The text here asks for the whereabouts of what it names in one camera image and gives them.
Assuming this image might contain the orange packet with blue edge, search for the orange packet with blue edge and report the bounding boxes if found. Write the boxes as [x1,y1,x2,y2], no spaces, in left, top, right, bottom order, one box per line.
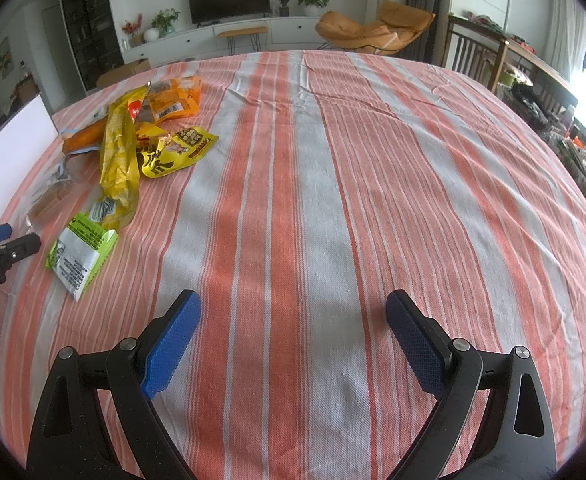
[62,127,110,157]

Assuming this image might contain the long yellow snack packet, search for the long yellow snack packet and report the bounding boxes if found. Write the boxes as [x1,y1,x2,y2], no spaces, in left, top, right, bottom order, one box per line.
[99,85,149,228]

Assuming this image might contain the red flowers in vase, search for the red flowers in vase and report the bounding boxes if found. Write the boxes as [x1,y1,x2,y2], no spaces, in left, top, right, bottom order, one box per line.
[122,14,144,47]

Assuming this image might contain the white television cabinet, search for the white television cabinet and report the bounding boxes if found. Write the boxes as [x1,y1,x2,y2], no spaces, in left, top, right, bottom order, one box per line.
[120,16,369,66]

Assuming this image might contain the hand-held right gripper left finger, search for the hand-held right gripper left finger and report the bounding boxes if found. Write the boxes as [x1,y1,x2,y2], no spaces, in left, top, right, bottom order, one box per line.
[27,289,203,480]

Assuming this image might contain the white board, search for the white board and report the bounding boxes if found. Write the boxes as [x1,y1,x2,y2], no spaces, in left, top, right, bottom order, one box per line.
[0,94,60,233]

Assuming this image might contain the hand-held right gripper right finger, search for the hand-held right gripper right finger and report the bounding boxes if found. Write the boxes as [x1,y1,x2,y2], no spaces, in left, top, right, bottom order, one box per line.
[385,289,559,480]

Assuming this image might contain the green and white packet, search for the green and white packet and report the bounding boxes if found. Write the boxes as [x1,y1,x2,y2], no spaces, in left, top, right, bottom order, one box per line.
[46,212,120,303]

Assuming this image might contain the orange lounge chair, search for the orange lounge chair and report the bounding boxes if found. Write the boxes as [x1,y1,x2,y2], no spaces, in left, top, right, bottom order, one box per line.
[315,0,436,57]

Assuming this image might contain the cardboard box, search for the cardboard box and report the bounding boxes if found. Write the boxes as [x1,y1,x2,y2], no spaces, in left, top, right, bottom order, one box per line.
[95,58,151,88]

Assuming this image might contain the striped orange and white tablecloth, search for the striped orange and white tablecloth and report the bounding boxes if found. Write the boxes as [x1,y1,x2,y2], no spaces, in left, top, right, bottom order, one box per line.
[0,50,586,480]

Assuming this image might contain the wooden dining table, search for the wooden dining table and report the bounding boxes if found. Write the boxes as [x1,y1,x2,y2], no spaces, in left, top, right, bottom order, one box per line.
[498,35,580,98]

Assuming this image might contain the dark display cabinet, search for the dark display cabinet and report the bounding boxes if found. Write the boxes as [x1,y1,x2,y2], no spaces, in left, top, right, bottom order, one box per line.
[57,0,126,93]

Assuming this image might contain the clear brown and orange packet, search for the clear brown and orange packet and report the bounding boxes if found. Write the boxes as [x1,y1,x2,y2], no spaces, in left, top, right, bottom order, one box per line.
[143,76,204,123]

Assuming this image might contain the yellow cartoon print packet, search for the yellow cartoon print packet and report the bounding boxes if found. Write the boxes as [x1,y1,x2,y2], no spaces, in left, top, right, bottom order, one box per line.
[135,127,220,179]

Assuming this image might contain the dark wooden chair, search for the dark wooden chair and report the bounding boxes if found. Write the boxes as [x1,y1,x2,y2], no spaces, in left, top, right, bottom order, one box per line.
[443,15,509,93]

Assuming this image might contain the clear packet of brown bars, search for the clear packet of brown bars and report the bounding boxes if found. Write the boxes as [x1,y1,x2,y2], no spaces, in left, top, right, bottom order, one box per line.
[25,155,104,227]

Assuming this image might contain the grey curtain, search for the grey curtain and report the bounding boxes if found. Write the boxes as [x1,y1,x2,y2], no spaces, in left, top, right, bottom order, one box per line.
[405,0,442,63]

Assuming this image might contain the leafy plant in pale vase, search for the leafy plant in pale vase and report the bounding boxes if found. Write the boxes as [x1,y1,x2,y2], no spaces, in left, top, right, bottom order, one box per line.
[150,8,181,38]

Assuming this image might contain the wooden bench with metal legs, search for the wooden bench with metal legs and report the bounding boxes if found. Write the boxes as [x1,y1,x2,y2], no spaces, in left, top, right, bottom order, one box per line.
[216,26,269,54]

